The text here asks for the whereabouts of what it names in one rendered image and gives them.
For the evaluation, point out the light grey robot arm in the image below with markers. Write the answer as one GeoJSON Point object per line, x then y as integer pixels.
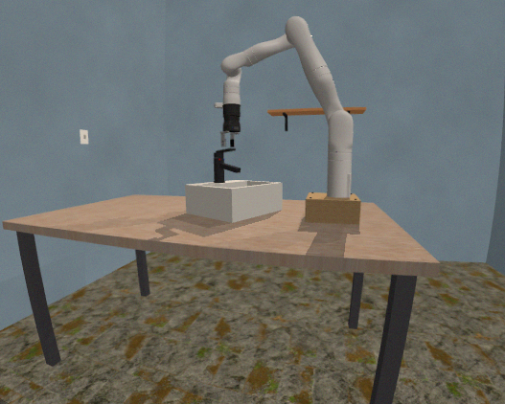
{"type": "Point", "coordinates": [341, 125]}

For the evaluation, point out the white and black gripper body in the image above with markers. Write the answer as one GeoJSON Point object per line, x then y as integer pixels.
{"type": "Point", "coordinates": [231, 111]}

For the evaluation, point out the white rectangular sink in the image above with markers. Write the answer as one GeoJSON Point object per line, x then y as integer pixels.
{"type": "Point", "coordinates": [234, 200]}

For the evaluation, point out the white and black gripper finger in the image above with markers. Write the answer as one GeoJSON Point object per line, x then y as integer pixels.
{"type": "Point", "coordinates": [232, 141]}
{"type": "Point", "coordinates": [223, 140]}

